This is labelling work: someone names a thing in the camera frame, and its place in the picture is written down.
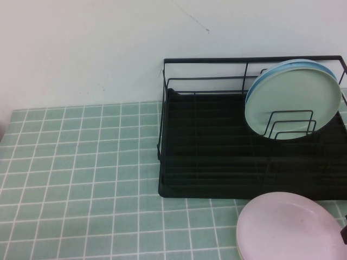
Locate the green tile-pattern tablecloth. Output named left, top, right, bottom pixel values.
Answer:
left=0, top=88, right=347, bottom=260

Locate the black wire dish rack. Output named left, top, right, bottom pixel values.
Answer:
left=156, top=55, right=347, bottom=196

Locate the black drip tray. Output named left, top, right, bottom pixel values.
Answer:
left=158, top=88, right=347, bottom=201

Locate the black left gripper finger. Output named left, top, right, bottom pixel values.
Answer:
left=339, top=213, right=347, bottom=241

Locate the green round plate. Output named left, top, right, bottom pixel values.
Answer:
left=245, top=67, right=342, bottom=141

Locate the blue round plate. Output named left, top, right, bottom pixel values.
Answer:
left=245, top=58, right=338, bottom=109

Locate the pink round plate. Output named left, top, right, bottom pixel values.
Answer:
left=236, top=191, right=347, bottom=260

